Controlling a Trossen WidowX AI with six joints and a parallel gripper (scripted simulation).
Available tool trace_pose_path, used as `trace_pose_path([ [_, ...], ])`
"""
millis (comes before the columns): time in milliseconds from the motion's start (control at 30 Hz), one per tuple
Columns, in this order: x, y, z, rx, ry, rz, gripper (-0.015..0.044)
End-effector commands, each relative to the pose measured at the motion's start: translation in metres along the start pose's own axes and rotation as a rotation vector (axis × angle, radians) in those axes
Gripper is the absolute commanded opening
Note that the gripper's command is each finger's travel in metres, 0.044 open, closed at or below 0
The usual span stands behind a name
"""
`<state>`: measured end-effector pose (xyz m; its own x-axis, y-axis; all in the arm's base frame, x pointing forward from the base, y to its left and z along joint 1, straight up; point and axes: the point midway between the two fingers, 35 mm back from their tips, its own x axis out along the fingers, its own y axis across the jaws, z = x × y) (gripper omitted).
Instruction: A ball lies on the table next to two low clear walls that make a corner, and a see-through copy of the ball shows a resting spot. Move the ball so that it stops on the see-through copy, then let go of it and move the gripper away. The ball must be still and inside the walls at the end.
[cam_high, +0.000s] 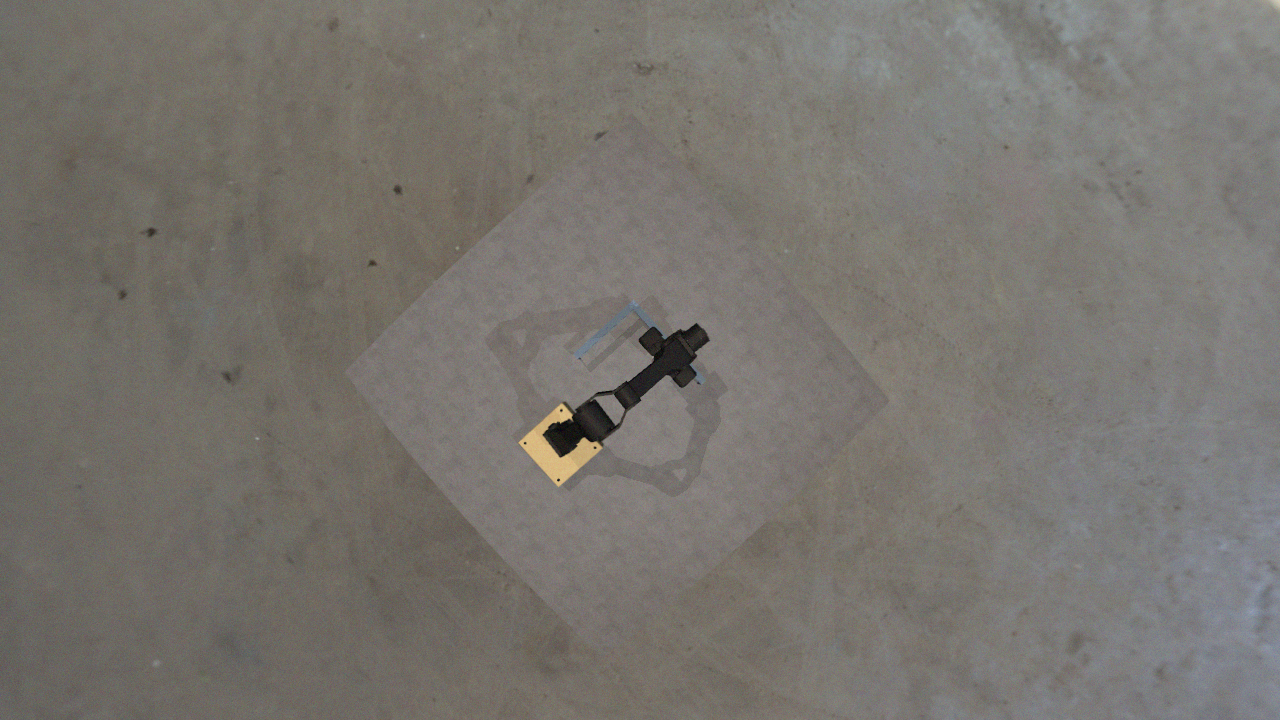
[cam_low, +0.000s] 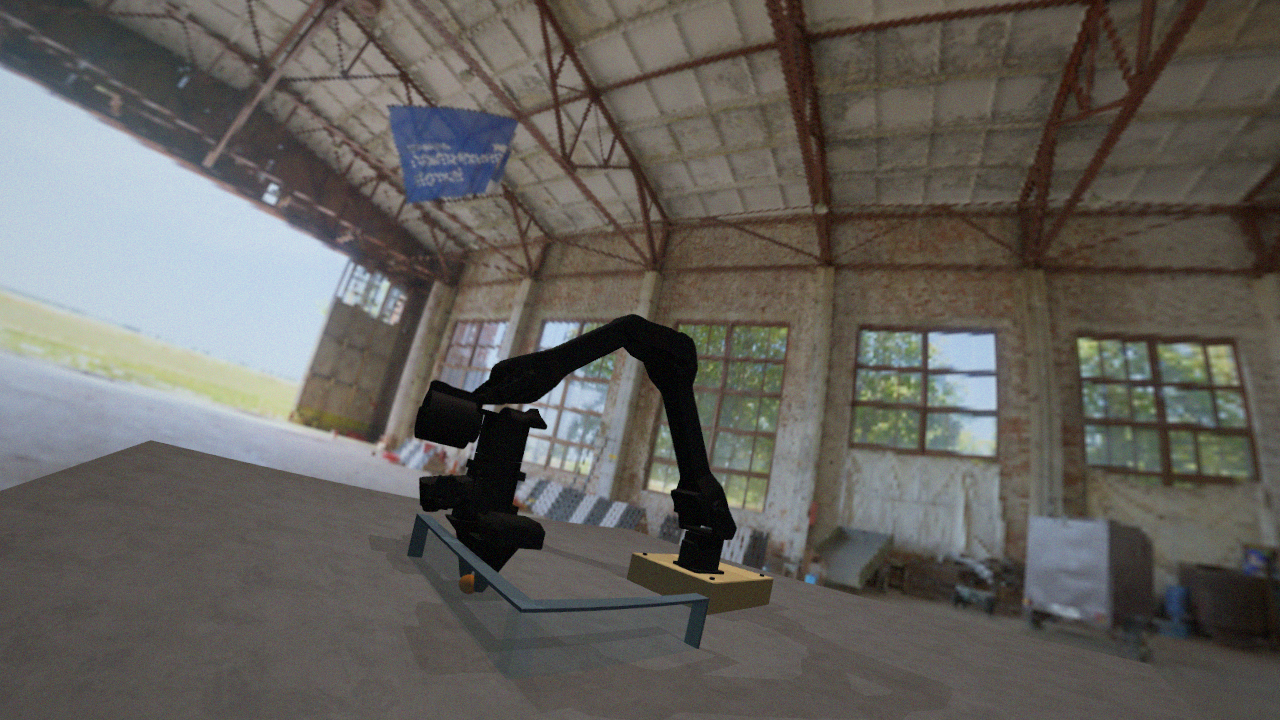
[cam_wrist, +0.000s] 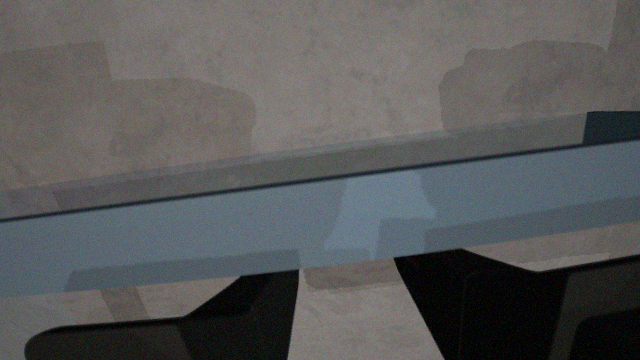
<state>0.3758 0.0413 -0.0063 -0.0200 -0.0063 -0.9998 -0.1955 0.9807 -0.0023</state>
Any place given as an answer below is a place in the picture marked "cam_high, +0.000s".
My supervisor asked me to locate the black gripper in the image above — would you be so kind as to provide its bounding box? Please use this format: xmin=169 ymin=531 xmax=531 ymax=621
xmin=639 ymin=327 xmax=698 ymax=388

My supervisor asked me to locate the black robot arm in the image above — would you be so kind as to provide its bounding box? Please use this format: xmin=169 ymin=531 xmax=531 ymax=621
xmin=543 ymin=323 xmax=710 ymax=457

